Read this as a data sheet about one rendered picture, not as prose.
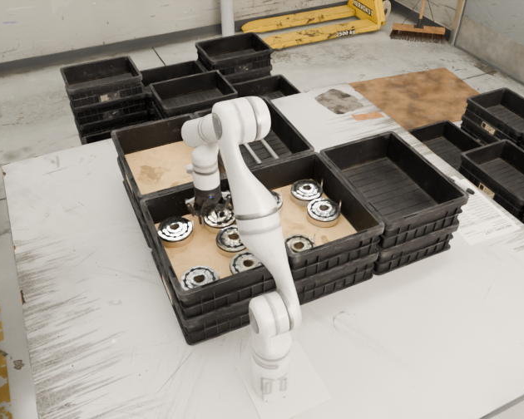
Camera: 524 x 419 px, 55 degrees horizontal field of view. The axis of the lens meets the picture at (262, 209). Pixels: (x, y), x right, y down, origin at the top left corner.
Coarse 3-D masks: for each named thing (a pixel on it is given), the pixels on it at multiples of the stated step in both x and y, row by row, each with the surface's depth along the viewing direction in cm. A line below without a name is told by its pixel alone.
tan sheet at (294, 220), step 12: (288, 192) 167; (288, 204) 162; (288, 216) 158; (300, 216) 158; (288, 228) 154; (300, 228) 154; (312, 228) 154; (324, 228) 154; (336, 228) 154; (348, 228) 154; (324, 240) 150
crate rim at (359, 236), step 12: (300, 156) 165; (252, 168) 160; (264, 168) 160; (360, 204) 148; (372, 216) 144; (372, 228) 140; (336, 240) 136; (348, 240) 137; (360, 240) 139; (288, 252) 133; (300, 252) 133; (312, 252) 133; (324, 252) 135
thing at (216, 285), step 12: (168, 192) 151; (144, 204) 147; (144, 216) 146; (156, 240) 136; (168, 264) 130; (228, 276) 127; (240, 276) 127; (252, 276) 129; (180, 288) 124; (192, 288) 124; (204, 288) 124; (216, 288) 126; (180, 300) 124
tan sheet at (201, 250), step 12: (192, 216) 158; (156, 228) 154; (204, 228) 154; (192, 240) 150; (204, 240) 150; (168, 252) 146; (180, 252) 146; (192, 252) 146; (204, 252) 146; (216, 252) 146; (180, 264) 143; (192, 264) 143; (204, 264) 143; (216, 264) 143; (228, 264) 143; (180, 276) 140
